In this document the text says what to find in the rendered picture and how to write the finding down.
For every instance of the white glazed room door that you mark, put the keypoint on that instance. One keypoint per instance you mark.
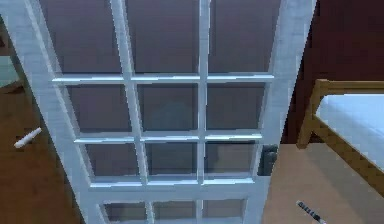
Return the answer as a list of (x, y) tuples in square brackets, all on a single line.
[(202, 100)]

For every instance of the dark door hinge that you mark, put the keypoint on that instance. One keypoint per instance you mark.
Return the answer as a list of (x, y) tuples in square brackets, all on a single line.
[(267, 160)]

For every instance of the black and white pen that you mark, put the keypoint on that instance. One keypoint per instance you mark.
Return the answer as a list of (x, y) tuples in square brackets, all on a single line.
[(310, 212)]

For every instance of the wooden bed with white mattress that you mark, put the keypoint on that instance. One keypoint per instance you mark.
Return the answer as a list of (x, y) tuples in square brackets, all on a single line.
[(356, 120)]

